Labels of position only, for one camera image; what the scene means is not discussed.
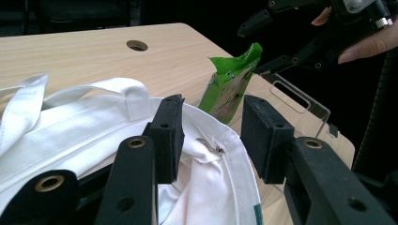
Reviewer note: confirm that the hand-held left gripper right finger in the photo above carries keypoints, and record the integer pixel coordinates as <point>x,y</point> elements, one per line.
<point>269,140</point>

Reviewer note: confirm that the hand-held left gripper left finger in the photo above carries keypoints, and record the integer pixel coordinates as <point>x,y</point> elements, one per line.
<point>165,137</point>

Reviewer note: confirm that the green snack packet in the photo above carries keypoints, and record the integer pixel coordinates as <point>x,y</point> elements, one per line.
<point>228,87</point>

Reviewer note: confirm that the white tote bag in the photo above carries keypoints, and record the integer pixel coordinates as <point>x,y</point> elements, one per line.
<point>94,125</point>

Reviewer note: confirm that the clear plastic tray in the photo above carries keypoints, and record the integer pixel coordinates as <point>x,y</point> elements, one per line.
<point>309,115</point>

